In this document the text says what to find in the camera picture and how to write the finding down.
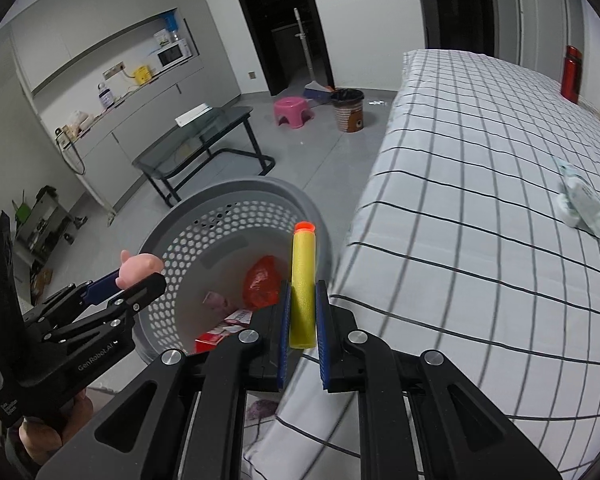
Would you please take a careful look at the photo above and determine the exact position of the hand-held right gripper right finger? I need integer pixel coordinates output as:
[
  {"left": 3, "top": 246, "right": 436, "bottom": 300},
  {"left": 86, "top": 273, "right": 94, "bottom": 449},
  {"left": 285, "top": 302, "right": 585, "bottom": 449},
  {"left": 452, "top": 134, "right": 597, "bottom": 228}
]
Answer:
[{"left": 315, "top": 280, "right": 563, "bottom": 480}]

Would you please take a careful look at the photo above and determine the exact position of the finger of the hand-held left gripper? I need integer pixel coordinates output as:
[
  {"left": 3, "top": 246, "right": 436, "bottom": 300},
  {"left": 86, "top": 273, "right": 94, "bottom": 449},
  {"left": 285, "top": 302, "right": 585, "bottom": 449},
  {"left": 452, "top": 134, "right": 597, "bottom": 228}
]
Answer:
[
  {"left": 44, "top": 272, "right": 167, "bottom": 344},
  {"left": 22, "top": 267, "right": 124, "bottom": 321}
]

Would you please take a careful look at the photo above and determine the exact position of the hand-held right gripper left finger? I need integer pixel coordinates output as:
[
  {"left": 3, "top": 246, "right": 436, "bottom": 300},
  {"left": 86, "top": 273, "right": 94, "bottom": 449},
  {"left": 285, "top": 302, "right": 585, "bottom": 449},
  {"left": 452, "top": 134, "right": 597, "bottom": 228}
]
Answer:
[{"left": 35, "top": 280, "right": 293, "bottom": 480}]

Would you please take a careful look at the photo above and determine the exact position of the pink pig toy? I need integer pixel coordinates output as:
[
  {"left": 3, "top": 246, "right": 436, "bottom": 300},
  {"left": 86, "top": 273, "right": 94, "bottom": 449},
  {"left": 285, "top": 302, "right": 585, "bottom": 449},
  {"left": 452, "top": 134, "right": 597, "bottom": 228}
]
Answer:
[{"left": 118, "top": 250, "right": 164, "bottom": 290}]

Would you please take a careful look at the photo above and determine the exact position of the yellow foam dart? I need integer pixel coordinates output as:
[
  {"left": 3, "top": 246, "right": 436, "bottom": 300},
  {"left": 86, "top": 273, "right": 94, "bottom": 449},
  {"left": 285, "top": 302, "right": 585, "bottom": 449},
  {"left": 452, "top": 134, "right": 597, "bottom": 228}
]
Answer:
[{"left": 289, "top": 220, "right": 317, "bottom": 349}]

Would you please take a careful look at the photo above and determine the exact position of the red and white box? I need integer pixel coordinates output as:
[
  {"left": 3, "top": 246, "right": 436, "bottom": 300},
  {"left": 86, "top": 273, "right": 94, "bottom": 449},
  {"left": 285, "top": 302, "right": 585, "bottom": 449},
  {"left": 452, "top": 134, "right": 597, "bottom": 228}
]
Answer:
[{"left": 195, "top": 307, "right": 253, "bottom": 356}]

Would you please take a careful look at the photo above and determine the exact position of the grey perforated plastic basket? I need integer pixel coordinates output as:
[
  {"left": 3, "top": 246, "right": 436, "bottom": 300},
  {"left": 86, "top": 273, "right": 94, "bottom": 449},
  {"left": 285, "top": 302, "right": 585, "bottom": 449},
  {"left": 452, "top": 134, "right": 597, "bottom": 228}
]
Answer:
[{"left": 132, "top": 177, "right": 333, "bottom": 366}]

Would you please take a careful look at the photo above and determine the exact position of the person's left hand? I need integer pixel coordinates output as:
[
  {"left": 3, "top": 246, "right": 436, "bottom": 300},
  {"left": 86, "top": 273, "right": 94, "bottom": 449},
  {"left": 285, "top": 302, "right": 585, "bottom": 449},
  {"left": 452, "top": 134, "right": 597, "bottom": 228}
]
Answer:
[{"left": 19, "top": 392, "right": 93, "bottom": 467}]

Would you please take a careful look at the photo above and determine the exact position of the red plastic bag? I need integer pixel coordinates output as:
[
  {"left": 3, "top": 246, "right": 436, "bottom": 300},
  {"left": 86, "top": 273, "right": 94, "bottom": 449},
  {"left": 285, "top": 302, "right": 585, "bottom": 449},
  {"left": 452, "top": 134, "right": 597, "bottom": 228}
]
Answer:
[{"left": 242, "top": 255, "right": 283, "bottom": 311}]

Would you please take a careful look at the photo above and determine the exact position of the metal shoe rack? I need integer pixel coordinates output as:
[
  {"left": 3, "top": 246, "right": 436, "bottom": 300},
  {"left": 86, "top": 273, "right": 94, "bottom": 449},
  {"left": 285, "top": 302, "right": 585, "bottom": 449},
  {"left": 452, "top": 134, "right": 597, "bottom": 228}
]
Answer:
[{"left": 12, "top": 185, "right": 76, "bottom": 261}]

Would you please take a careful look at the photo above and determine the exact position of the black glass coffee table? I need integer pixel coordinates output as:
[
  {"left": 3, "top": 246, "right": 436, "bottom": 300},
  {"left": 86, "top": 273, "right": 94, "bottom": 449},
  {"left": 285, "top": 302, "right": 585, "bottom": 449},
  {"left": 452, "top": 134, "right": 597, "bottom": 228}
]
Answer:
[{"left": 132, "top": 106, "right": 276, "bottom": 208}]

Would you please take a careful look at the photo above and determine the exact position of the bed with checked sheet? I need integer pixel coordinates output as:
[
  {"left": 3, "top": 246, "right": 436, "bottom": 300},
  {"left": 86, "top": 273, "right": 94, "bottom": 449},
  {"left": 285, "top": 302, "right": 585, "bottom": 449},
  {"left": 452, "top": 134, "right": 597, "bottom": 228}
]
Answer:
[{"left": 242, "top": 49, "right": 600, "bottom": 480}]

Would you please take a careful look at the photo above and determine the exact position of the white flat box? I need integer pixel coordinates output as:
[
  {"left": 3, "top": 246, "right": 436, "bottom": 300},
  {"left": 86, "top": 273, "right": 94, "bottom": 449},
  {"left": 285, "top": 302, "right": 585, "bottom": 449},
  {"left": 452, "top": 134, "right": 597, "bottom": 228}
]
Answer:
[{"left": 175, "top": 103, "right": 213, "bottom": 127}]

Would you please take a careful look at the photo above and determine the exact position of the pink plastic stool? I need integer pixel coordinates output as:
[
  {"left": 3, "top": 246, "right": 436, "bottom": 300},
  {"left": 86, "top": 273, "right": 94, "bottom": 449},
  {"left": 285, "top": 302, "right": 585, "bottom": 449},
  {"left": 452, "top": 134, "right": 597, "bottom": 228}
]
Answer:
[{"left": 273, "top": 96, "right": 315, "bottom": 129}]

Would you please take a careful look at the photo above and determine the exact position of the brown waste bin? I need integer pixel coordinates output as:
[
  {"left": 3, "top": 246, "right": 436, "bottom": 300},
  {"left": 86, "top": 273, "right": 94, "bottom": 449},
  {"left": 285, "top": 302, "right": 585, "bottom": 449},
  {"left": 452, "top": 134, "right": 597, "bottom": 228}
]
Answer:
[{"left": 330, "top": 88, "right": 366, "bottom": 133}]

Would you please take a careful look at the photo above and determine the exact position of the white microwave oven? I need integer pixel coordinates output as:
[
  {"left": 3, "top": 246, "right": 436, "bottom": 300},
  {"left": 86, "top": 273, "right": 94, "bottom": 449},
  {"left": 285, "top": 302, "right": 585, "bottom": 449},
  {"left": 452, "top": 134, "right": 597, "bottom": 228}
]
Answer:
[{"left": 156, "top": 40, "right": 192, "bottom": 68}]

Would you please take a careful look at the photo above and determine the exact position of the white plastic packet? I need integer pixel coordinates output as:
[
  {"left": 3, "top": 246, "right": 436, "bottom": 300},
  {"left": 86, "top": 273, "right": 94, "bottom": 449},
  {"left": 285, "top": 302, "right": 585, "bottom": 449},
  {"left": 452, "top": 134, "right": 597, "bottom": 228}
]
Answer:
[{"left": 554, "top": 159, "right": 600, "bottom": 248}]

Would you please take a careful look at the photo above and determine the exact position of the red thermos bottle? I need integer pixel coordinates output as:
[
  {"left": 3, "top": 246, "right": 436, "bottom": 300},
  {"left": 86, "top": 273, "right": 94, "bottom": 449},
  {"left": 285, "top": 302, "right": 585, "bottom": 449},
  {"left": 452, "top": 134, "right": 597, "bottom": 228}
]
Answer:
[{"left": 560, "top": 45, "right": 583, "bottom": 103}]

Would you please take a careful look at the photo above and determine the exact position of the grey wall cabinet counter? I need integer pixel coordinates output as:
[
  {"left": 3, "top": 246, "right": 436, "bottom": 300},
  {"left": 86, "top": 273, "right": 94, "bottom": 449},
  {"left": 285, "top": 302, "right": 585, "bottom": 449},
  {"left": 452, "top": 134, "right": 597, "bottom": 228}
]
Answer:
[{"left": 30, "top": 52, "right": 241, "bottom": 211}]

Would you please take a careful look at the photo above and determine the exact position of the broom with white handle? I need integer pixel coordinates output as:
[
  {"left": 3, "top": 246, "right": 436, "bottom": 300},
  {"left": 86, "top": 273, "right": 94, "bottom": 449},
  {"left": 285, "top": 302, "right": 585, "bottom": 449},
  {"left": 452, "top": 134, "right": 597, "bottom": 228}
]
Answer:
[{"left": 293, "top": 7, "right": 336, "bottom": 106}]

